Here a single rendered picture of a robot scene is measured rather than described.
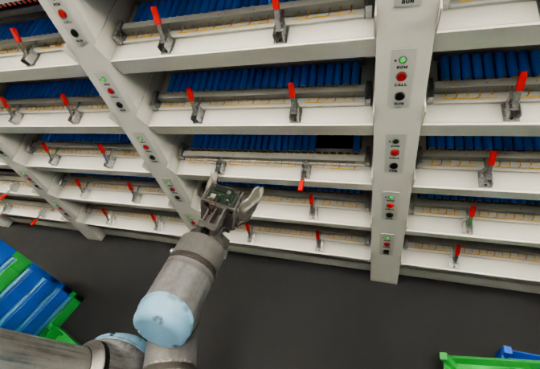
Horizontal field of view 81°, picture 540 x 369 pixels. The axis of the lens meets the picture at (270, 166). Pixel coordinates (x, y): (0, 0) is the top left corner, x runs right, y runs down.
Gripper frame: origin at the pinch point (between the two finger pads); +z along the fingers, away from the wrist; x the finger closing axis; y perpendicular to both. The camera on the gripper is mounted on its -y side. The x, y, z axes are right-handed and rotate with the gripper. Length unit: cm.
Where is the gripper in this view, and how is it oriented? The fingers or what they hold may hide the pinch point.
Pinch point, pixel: (238, 183)
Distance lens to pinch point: 77.1
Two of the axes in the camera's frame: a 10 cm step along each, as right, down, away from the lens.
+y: 1.7, -7.3, -6.6
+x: -9.5, -3.0, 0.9
